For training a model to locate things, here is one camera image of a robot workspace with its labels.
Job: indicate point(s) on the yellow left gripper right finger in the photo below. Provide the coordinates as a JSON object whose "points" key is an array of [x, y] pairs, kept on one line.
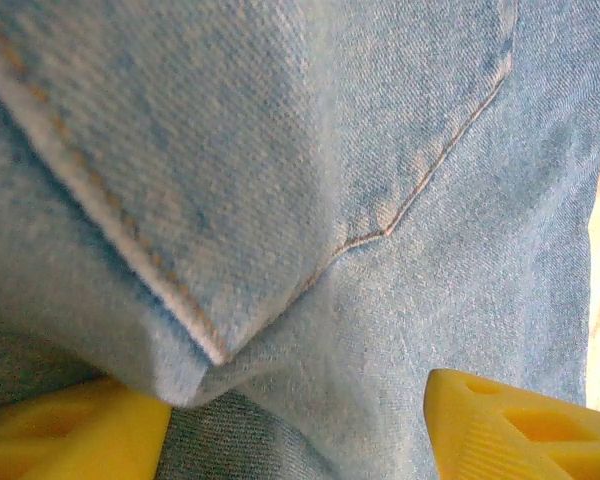
{"points": [[480, 430]]}

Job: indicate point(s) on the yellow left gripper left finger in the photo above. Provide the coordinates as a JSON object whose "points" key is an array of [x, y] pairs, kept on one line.
{"points": [[70, 435]]}

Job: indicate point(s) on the blue denim trousers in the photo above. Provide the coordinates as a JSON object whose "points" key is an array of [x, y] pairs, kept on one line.
{"points": [[330, 150]]}

